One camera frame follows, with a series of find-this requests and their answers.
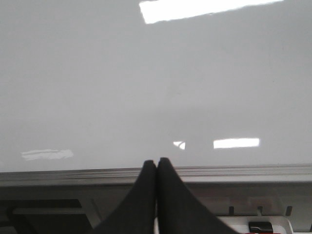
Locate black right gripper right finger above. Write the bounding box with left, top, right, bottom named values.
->
left=156, top=157, right=237, bottom=234

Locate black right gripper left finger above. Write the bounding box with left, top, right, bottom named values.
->
left=92, top=160, right=156, bottom=234

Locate black red whiteboard eraser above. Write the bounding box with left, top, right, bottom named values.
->
left=247, top=221, right=273, bottom=234

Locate white plastic marker tray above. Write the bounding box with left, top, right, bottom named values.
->
left=216, top=214, right=298, bottom=234

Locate white whiteboard with metal frame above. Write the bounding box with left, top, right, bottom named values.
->
left=0, top=0, right=312, bottom=187

